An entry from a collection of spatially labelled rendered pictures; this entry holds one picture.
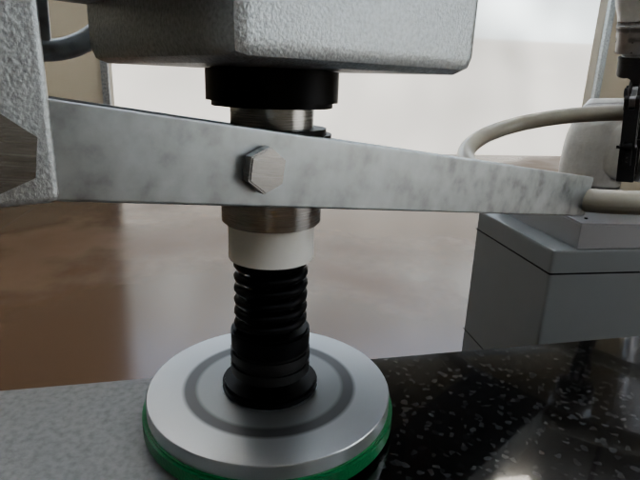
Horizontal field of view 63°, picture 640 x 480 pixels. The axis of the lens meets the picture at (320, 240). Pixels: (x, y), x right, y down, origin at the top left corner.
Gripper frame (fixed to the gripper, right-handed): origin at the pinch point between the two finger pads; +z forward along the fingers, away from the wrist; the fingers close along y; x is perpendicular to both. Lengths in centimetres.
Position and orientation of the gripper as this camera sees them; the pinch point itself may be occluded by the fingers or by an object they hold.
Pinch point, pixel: (628, 161)
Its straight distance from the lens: 120.9
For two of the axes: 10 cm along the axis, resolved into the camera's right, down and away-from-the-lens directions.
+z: 1.2, 9.0, 4.1
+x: 8.1, 1.4, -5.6
